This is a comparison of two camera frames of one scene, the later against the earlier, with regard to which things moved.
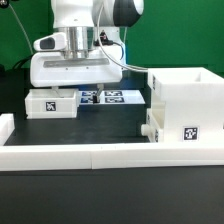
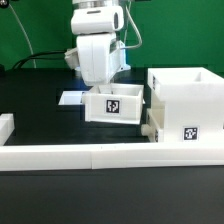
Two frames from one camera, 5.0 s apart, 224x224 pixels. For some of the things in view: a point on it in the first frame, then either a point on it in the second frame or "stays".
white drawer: (42, 103) -> (117, 103)
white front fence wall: (108, 156) stays
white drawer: (155, 122) stays
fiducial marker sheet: (110, 97) -> (71, 98)
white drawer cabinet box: (193, 103) stays
